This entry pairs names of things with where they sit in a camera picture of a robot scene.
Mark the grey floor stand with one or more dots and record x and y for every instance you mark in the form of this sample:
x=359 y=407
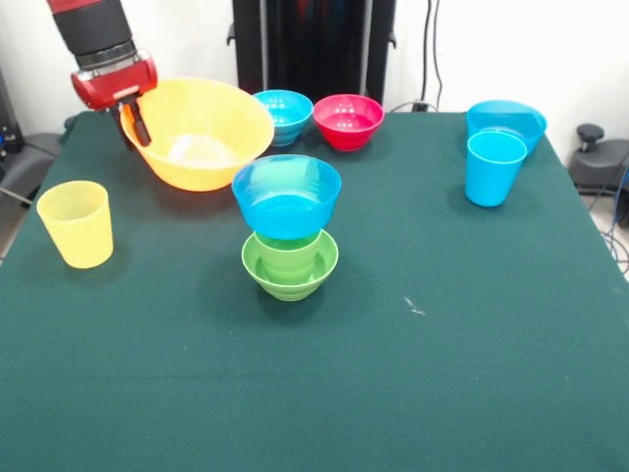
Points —
x=24 y=167

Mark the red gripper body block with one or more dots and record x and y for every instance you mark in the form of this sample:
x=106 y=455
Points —
x=113 y=86

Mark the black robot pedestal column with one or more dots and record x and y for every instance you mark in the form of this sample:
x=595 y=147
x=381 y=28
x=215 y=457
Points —
x=304 y=49

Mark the black knobbed floor stand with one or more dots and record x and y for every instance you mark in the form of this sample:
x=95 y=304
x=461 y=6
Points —
x=594 y=162

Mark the green plastic cup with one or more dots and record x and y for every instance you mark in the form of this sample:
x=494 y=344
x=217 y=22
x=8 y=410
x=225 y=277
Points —
x=290 y=274
x=285 y=253

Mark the pink plastic bowl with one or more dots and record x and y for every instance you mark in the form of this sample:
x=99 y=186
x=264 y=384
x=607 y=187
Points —
x=349 y=123

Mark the black equipment box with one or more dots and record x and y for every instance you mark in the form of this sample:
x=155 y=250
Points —
x=7 y=123

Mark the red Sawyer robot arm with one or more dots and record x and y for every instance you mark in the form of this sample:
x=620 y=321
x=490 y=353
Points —
x=93 y=29

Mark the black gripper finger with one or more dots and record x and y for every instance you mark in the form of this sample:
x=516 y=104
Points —
x=120 y=125
x=141 y=128

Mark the blue plastic bowl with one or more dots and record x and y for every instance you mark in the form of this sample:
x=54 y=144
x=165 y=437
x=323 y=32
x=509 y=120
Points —
x=290 y=216
x=506 y=115

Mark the cyan plastic bowl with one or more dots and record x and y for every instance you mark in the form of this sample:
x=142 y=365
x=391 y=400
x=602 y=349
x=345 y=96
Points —
x=290 y=110

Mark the large orange plastic bowl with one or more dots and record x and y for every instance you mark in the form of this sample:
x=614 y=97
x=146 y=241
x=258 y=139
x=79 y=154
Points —
x=206 y=113

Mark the yellow plastic cup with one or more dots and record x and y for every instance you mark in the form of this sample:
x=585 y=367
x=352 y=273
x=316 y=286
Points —
x=74 y=231

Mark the dark green tablecloth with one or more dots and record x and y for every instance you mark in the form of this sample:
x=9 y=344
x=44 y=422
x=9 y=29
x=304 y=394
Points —
x=314 y=383

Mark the green plastic bowl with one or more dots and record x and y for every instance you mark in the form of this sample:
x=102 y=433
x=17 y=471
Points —
x=295 y=290

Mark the blue plastic cup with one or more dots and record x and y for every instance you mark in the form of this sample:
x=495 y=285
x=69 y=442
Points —
x=491 y=177

